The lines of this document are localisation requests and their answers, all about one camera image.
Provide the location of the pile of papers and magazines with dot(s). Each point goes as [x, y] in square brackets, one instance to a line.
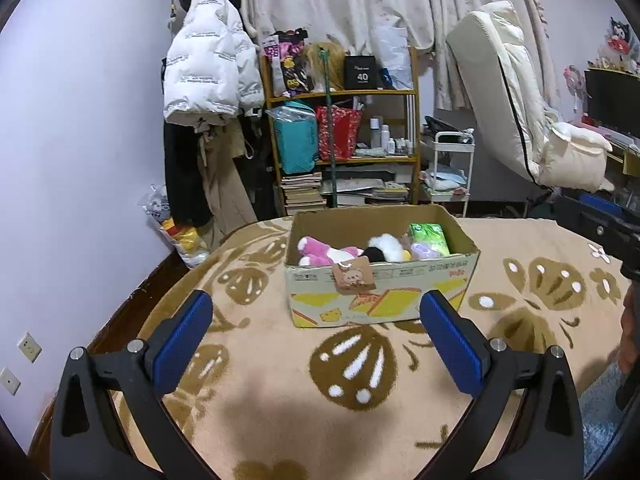
[370, 190]

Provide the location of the purple toy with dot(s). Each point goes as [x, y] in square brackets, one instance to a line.
[422, 250]

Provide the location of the printed cardboard box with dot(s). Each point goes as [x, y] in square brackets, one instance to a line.
[440, 280]

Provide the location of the cream curtain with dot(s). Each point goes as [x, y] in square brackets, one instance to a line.
[350, 0]

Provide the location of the person's blue clothing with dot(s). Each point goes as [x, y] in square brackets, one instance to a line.
[600, 425]

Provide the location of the beige patterned blanket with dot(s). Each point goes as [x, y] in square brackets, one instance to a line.
[280, 385]

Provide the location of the white fluffy plush toy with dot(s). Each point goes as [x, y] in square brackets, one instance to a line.
[387, 245]

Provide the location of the cream folded mattress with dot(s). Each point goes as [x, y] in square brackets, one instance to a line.
[505, 85]

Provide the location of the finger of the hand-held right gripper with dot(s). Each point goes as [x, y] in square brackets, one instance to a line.
[595, 230]
[602, 201]

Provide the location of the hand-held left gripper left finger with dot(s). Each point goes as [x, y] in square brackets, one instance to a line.
[182, 340]

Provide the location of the row of cosmetic bottles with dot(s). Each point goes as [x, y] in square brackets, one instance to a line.
[387, 137]

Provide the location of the plastic bag of toys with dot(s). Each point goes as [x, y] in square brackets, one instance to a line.
[182, 235]

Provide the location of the person's right hand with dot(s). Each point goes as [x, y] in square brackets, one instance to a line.
[629, 340]

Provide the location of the white rolling cart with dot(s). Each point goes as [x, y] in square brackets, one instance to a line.
[445, 175]

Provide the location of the black monitor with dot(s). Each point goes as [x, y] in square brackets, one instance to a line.
[612, 100]

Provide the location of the pink plush toy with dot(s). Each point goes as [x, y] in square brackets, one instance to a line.
[315, 249]

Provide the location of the brown cartoon hang tag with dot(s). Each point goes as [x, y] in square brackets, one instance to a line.
[354, 275]

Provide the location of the red patterned bag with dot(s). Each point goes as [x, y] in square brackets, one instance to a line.
[340, 132]

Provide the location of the black gift box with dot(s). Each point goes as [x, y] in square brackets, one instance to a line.
[362, 72]

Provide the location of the white puffer jacket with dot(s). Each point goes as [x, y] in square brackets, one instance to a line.
[210, 60]

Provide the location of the stack of books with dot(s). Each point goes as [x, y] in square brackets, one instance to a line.
[302, 195]

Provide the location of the wooden shelf unit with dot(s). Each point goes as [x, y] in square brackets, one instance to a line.
[345, 92]

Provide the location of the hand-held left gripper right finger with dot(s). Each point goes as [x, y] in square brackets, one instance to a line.
[452, 342]

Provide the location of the black item on cart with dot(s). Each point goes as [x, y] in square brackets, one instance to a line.
[445, 125]

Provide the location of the beige hanging coat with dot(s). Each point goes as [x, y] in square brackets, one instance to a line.
[225, 185]

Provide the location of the black pink patterned bag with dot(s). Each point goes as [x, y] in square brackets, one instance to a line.
[287, 65]

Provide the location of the pink doll figure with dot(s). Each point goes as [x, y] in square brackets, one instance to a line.
[575, 85]

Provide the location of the blonde wig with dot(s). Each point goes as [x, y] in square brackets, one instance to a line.
[317, 67]

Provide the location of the teal bag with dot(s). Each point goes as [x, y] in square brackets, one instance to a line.
[295, 140]

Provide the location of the green pole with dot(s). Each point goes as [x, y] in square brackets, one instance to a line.
[330, 130]

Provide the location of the clear plastic bag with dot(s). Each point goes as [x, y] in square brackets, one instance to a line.
[395, 55]

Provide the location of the black red plush doll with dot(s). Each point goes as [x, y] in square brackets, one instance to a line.
[620, 42]

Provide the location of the black hanging coat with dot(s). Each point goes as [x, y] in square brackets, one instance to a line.
[185, 175]

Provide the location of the green tissue pack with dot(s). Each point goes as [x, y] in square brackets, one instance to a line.
[430, 234]

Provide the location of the white wall socket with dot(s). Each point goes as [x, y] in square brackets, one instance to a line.
[29, 347]
[10, 381]

